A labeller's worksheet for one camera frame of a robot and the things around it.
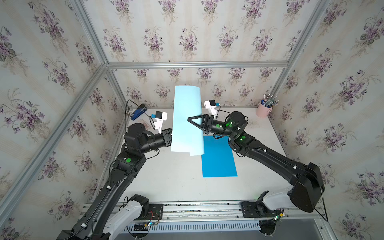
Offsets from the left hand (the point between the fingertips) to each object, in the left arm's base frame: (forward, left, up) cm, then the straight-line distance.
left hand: (186, 135), depth 60 cm
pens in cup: (+48, -61, -24) cm, 81 cm away
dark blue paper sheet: (+5, -19, -35) cm, 41 cm away
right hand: (+4, -2, +3) cm, 6 cm away
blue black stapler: (+47, +37, -34) cm, 69 cm away
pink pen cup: (+40, -55, -27) cm, 74 cm away
